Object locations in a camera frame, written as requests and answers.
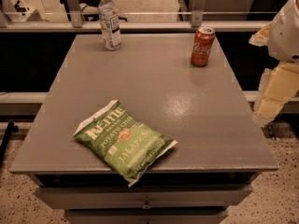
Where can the black bar at left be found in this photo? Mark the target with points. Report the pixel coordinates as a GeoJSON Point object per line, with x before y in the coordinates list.
{"type": "Point", "coordinates": [11, 128]}

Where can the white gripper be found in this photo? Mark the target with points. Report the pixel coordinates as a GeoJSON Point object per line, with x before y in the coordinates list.
{"type": "Point", "coordinates": [285, 36]}

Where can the red coke can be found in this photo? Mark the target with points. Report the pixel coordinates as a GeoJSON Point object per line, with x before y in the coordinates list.
{"type": "Point", "coordinates": [202, 44]}

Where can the round metal drawer knob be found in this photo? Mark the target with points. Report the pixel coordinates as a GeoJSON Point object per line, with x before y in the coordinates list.
{"type": "Point", "coordinates": [146, 206]}

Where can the grey metal railing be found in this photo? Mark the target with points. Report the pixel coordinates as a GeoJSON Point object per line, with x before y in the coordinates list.
{"type": "Point", "coordinates": [71, 16]}

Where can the clear plastic water bottle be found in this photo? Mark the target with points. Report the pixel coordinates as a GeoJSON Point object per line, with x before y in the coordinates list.
{"type": "Point", "coordinates": [110, 26]}

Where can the grey drawer cabinet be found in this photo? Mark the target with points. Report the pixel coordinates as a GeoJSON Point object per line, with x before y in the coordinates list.
{"type": "Point", "coordinates": [220, 150]}

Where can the green jalapeno chip bag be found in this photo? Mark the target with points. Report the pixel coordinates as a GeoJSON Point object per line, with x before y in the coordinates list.
{"type": "Point", "coordinates": [126, 145]}

